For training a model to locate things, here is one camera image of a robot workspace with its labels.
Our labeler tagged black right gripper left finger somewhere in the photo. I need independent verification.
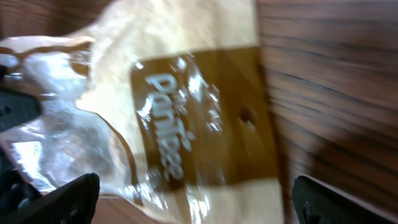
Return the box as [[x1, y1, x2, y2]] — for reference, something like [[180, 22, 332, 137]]
[[1, 172, 100, 224]]

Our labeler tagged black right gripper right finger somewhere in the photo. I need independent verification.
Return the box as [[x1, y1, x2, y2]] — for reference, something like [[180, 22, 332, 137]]
[[292, 175, 394, 224]]

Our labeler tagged brown white snack bag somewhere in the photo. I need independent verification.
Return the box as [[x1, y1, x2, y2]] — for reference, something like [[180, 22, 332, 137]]
[[1, 0, 284, 223]]

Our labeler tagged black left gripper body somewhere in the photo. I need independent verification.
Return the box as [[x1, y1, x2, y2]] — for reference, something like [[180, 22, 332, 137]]
[[1, 87, 42, 215]]

